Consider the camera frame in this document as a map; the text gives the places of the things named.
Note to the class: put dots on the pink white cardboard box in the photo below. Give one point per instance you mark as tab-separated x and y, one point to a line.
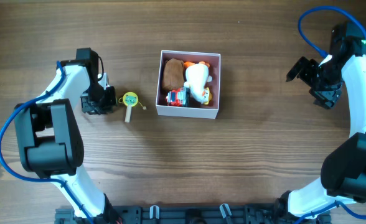
194	109

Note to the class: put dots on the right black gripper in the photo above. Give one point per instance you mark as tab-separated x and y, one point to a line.
328	96

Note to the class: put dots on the white orange plush duck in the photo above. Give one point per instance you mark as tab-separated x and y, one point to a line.
197	76

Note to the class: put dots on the red toy fire truck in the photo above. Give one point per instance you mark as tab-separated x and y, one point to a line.
178	97

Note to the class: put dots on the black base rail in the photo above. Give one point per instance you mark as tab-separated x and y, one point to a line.
248	214

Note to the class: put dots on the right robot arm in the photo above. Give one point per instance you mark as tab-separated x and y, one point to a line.
343	174

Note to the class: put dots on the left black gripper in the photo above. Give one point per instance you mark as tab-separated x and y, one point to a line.
107	107

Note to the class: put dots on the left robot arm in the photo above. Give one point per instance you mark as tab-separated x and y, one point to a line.
49	141

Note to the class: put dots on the brown plush bear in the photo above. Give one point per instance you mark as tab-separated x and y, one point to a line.
173	75

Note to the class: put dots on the yellow wooden rattle drum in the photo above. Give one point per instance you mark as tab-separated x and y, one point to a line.
130	100

